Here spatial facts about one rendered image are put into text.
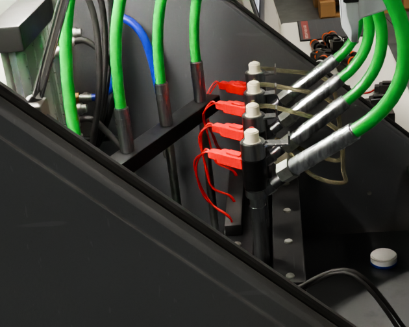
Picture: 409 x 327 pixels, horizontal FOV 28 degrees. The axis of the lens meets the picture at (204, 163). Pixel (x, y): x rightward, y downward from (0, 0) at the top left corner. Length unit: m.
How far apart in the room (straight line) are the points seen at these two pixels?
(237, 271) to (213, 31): 0.66
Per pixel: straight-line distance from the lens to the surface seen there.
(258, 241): 0.97
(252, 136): 0.90
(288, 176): 0.82
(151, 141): 1.04
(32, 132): 0.56
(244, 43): 1.20
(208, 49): 1.21
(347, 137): 0.78
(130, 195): 0.56
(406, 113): 1.38
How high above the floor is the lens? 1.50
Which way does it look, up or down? 25 degrees down
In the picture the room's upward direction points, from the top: 7 degrees counter-clockwise
